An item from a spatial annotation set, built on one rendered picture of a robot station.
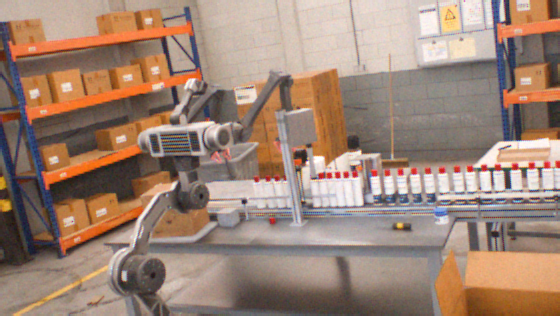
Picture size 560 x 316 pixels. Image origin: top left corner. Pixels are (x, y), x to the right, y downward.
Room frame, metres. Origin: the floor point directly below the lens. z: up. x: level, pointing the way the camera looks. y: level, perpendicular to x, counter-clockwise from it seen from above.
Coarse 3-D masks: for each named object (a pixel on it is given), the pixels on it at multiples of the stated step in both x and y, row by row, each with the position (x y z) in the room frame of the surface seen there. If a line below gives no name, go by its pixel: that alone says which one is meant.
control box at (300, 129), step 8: (288, 112) 3.21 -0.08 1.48; (296, 112) 3.18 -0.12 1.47; (304, 112) 3.20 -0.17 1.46; (312, 112) 3.22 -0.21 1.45; (288, 120) 3.15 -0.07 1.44; (296, 120) 3.17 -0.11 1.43; (304, 120) 3.19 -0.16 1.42; (312, 120) 3.22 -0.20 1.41; (288, 128) 3.15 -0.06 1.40; (296, 128) 3.17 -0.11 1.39; (304, 128) 3.19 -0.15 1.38; (312, 128) 3.21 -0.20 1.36; (288, 136) 3.17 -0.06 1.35; (296, 136) 3.16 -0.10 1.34; (304, 136) 3.19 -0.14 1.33; (312, 136) 3.21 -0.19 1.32; (288, 144) 3.18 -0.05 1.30; (296, 144) 3.16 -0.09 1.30; (304, 144) 3.18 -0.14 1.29
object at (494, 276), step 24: (456, 264) 1.71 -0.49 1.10; (480, 264) 1.74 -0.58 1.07; (504, 264) 1.71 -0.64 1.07; (528, 264) 1.67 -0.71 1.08; (552, 264) 1.64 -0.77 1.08; (456, 288) 1.65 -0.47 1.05; (480, 288) 1.68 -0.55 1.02; (504, 288) 1.65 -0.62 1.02; (528, 288) 1.62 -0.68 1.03; (552, 288) 1.58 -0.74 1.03; (456, 312) 1.59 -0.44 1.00; (480, 312) 1.68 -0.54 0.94; (504, 312) 1.65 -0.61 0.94; (528, 312) 1.61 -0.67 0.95; (552, 312) 1.58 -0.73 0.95
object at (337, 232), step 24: (216, 192) 4.26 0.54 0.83; (240, 192) 4.14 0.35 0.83; (264, 192) 4.02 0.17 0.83; (408, 192) 3.43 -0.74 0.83; (384, 216) 3.06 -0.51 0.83; (432, 216) 2.93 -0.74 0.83; (456, 216) 2.88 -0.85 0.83; (120, 240) 3.46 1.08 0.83; (216, 240) 3.15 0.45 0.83; (240, 240) 3.08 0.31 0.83; (264, 240) 3.01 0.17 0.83; (288, 240) 2.94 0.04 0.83; (312, 240) 2.88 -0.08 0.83; (336, 240) 2.82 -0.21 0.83; (360, 240) 2.76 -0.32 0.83; (384, 240) 2.71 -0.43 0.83; (408, 240) 2.65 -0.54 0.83; (432, 240) 2.60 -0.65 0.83
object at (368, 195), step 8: (360, 160) 3.28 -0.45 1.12; (368, 160) 3.30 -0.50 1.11; (376, 160) 3.19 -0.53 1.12; (368, 168) 3.28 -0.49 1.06; (376, 168) 3.18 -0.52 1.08; (368, 176) 3.26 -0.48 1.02; (368, 184) 3.24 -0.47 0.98; (368, 192) 3.20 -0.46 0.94; (384, 192) 3.25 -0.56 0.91; (368, 200) 3.19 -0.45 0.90
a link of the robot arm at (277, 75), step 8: (272, 72) 3.08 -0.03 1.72; (280, 72) 3.11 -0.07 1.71; (272, 80) 3.07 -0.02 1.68; (280, 80) 3.07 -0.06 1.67; (264, 88) 3.07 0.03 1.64; (272, 88) 3.07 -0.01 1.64; (264, 96) 3.06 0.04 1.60; (256, 104) 3.06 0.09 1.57; (264, 104) 3.09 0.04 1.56; (248, 112) 3.07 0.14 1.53; (256, 112) 3.06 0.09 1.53; (240, 120) 3.07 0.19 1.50; (248, 120) 3.05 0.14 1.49; (248, 128) 3.05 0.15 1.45; (240, 136) 3.03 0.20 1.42; (248, 136) 3.06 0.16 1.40
